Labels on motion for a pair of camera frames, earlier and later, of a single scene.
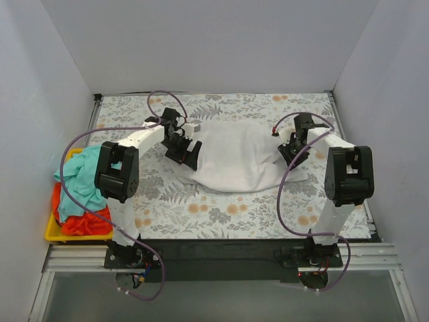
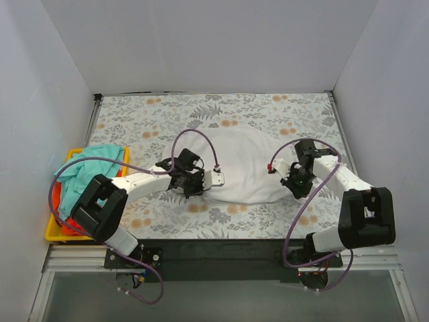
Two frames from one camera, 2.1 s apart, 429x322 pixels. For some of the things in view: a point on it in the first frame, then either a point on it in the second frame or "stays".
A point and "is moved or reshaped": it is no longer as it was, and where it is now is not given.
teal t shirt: (80, 182) stays
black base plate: (226, 260) stays
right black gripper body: (292, 153) → (295, 181)
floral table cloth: (167, 207) stays
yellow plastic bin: (54, 232) stays
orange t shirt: (84, 224) stays
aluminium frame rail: (90, 259) stays
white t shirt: (238, 156) is moved or reshaped
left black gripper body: (181, 149) → (196, 181)
